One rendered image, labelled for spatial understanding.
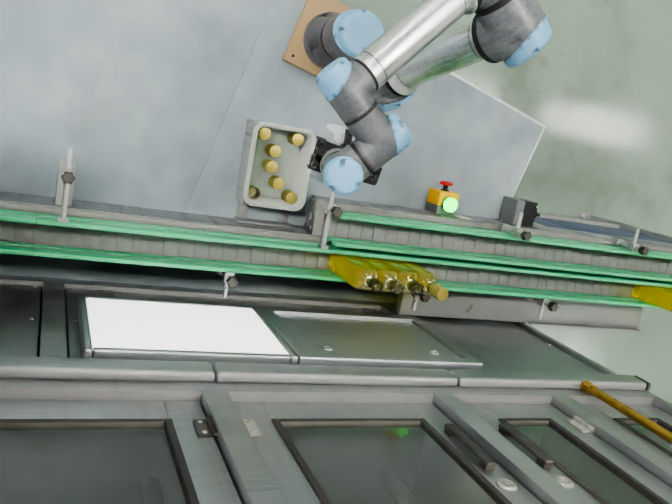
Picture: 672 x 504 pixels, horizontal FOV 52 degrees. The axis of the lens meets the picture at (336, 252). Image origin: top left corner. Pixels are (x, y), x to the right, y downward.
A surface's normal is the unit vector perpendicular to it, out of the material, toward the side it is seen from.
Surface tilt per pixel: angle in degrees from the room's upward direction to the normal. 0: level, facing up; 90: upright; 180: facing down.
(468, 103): 0
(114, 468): 90
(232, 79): 0
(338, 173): 16
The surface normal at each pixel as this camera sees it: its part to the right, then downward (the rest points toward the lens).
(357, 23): 0.29, 0.08
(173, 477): 0.18, -0.96
